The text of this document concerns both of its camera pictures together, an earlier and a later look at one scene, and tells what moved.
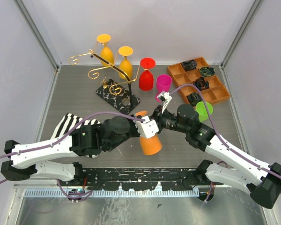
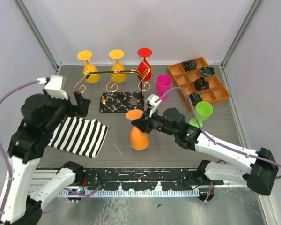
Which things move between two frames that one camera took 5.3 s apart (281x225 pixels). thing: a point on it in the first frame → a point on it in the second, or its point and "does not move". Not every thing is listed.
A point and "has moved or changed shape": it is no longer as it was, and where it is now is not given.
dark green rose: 205,71 does not move
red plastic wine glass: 146,77 → 144,69
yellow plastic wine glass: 106,53 → 86,55
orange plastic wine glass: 152,145 has moved or changed shape
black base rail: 140,179 does not move
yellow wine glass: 125,64 → 117,54
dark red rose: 201,84 does not move
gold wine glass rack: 116,86 → 118,102
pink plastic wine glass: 163,84 does not move
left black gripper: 137,133 → 82,105
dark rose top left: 189,64 does not move
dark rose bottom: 194,98 does not move
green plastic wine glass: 201,110 does not move
